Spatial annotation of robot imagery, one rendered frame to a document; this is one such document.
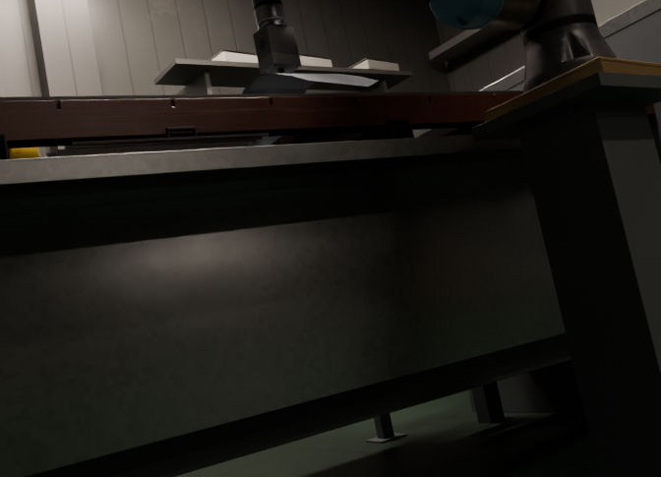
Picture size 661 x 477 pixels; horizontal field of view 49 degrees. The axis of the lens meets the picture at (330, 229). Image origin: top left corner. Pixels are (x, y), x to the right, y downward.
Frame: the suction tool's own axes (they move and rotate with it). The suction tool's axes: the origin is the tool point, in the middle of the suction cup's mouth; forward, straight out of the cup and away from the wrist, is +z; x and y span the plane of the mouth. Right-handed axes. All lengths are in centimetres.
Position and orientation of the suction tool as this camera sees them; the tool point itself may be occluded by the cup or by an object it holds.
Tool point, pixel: (284, 87)
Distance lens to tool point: 183.1
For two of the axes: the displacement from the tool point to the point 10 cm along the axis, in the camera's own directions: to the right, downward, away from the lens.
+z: 2.0, 9.7, -1.2
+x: 6.0, -2.2, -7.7
